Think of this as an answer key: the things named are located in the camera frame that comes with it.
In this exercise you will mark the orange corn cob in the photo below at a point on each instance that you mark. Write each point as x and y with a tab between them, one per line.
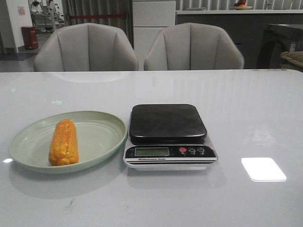
64	145

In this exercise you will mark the black electronic kitchen scale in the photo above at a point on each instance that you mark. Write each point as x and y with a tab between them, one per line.
165	137

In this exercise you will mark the right grey upholstered chair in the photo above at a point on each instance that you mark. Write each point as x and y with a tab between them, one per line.
192	46

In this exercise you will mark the grey upholstered chair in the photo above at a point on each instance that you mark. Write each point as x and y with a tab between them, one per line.
192	46
86	47

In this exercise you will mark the left grey upholstered chair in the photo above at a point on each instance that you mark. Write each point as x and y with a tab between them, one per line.
86	47

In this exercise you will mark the white cabinet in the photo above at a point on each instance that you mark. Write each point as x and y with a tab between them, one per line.
149	17

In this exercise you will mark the light green plate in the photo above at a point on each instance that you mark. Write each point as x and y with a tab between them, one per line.
99	135

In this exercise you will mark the dark grey counter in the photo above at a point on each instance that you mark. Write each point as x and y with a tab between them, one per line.
245	27

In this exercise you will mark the fruit plate on counter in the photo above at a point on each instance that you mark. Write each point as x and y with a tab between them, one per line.
240	5

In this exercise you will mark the red trash bin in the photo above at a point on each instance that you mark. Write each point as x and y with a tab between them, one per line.
29	37

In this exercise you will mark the dark appliance at right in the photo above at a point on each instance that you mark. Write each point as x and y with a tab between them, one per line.
279	38

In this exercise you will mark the tan cushion at right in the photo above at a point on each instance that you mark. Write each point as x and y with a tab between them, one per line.
292	60

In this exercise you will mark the pink wall notice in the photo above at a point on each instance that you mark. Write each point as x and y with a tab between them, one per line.
21	10

